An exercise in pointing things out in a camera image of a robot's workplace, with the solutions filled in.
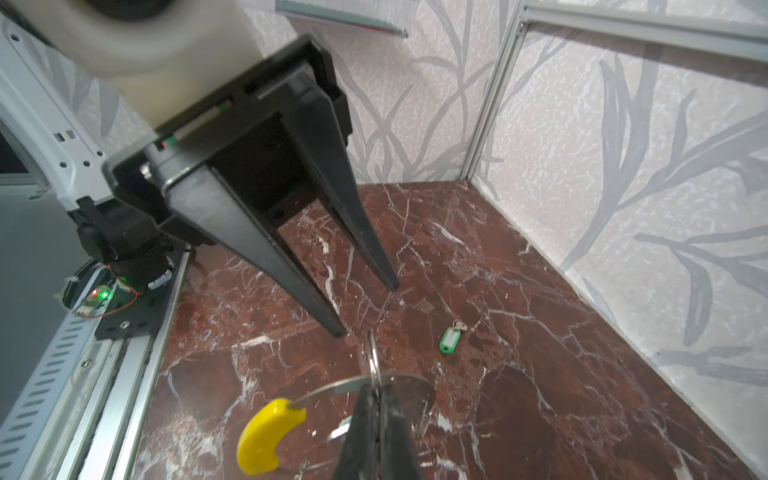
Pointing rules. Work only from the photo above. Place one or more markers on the aluminium front rail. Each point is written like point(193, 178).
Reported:
point(82, 411)

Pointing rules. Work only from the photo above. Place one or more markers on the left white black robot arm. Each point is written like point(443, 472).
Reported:
point(159, 120)

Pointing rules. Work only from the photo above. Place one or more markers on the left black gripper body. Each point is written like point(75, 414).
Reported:
point(237, 130)

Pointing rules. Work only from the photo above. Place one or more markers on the clear plastic wall bin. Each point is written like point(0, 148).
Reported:
point(387, 16)

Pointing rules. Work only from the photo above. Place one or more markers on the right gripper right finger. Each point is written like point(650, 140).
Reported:
point(397, 455)

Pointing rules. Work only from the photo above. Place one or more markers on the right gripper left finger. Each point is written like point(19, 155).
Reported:
point(358, 458)

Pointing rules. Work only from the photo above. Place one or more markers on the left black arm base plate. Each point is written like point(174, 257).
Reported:
point(95, 294)

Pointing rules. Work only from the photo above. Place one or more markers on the green key tag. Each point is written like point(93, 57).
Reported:
point(451, 337)

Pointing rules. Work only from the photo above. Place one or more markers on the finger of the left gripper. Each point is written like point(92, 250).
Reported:
point(311, 122)
point(207, 201)

